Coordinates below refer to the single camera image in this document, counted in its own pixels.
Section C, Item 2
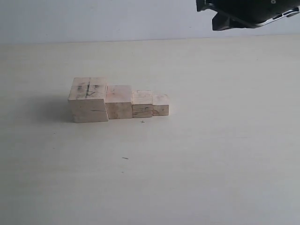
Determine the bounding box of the largest marked wooden cube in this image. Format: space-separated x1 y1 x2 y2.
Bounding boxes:
68 77 109 123

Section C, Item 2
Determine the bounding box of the second largest wooden cube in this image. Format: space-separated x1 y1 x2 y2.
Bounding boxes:
105 85 133 120

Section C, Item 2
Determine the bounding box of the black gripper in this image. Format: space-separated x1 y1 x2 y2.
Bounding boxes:
196 0 300 31

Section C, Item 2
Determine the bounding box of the third largest wooden cube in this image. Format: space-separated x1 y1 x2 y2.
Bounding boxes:
132 90 153 118

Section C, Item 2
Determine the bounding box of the smallest wooden cube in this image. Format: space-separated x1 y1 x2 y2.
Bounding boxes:
152 94 169 116

